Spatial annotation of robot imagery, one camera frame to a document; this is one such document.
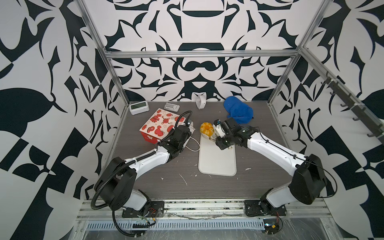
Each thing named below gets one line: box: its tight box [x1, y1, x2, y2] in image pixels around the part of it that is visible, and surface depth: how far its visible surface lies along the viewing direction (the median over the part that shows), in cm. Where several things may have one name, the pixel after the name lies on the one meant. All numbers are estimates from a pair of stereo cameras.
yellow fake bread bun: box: [200, 122, 214, 137], surface depth 96 cm
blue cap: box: [223, 96, 254, 124], surface depth 114 cm
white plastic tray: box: [198, 134, 237, 177], surface depth 91 cm
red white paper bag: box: [139, 108, 185, 145], surface depth 93 cm
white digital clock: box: [129, 101, 150, 116], surface depth 114 cm
